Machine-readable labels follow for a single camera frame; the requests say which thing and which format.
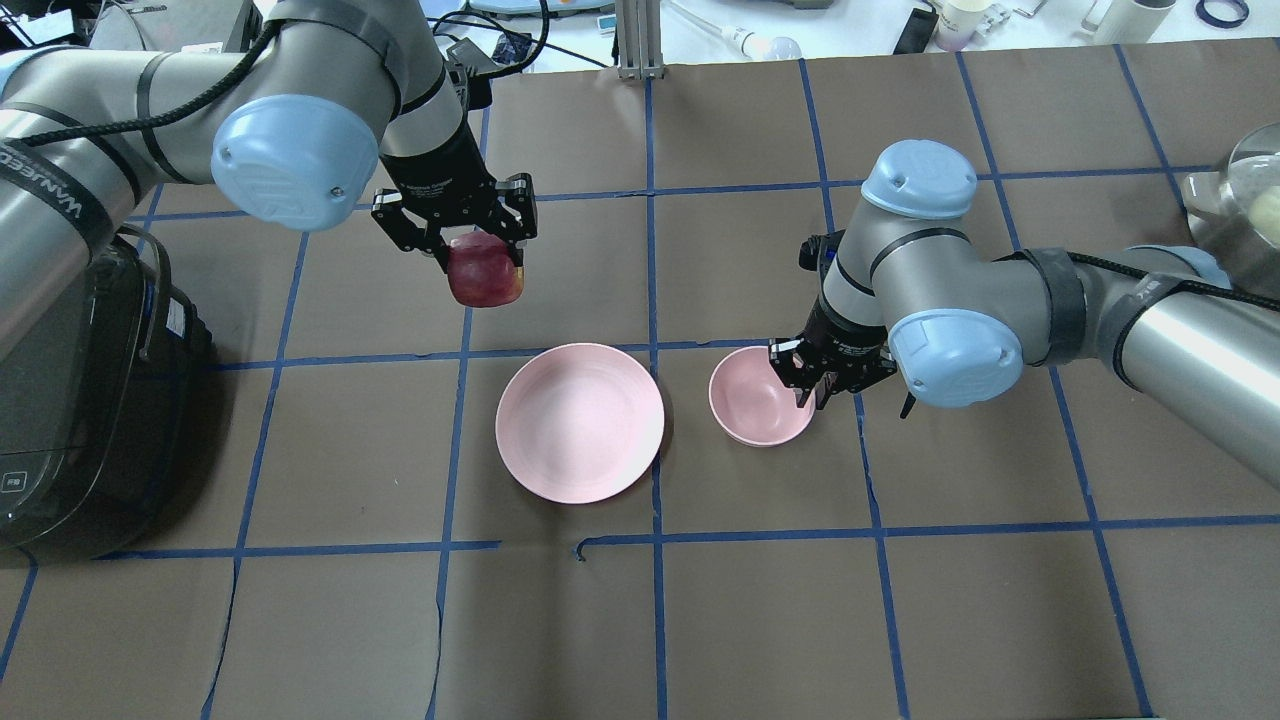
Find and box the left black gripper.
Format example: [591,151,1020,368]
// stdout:
[371,115,538,272]

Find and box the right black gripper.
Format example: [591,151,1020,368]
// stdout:
[768,299,896,411]

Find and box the pink bowl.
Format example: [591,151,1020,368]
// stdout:
[707,346,817,448]

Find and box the red apple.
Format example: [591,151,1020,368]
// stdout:
[445,231,525,307]

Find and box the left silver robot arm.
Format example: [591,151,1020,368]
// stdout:
[1,1,538,354]

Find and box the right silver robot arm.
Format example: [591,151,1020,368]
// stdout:
[768,138,1279,483]

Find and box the pink plate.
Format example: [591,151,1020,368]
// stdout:
[494,343,666,505]

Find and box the white paper cup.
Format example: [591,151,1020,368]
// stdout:
[934,0,995,53]

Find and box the black rice cooker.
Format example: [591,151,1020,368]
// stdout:
[1,224,212,569]

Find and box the steel pot with lid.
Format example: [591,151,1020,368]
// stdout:
[1180,122,1279,300]

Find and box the aluminium frame post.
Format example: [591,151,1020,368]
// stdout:
[614,0,666,81]

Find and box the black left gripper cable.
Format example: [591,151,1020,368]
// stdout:
[20,0,553,151]

